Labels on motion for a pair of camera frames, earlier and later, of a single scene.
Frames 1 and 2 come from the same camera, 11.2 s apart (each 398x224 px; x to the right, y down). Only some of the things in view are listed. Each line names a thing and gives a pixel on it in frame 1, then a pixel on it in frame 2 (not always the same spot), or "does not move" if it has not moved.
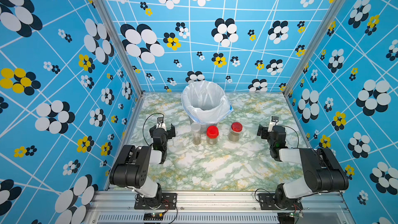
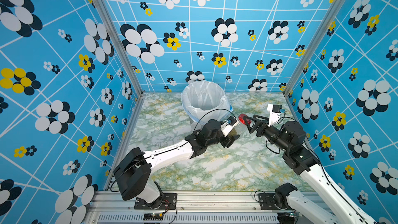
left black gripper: x=170 y=133 to x=228 y=141
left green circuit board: x=153 y=216 does not move
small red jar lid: x=237 y=126 to x=242 y=119
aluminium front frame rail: x=217 y=207 does not move
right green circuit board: x=288 y=218 does not move
